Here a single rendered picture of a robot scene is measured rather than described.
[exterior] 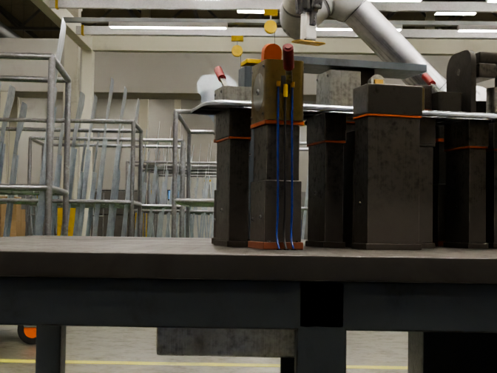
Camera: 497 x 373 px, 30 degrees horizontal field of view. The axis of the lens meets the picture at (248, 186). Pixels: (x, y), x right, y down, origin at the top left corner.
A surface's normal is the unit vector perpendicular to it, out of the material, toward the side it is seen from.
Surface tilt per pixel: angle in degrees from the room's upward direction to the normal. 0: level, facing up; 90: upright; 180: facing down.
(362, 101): 90
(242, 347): 90
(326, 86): 90
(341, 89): 90
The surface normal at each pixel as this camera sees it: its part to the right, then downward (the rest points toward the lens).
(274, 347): -0.02, -0.04
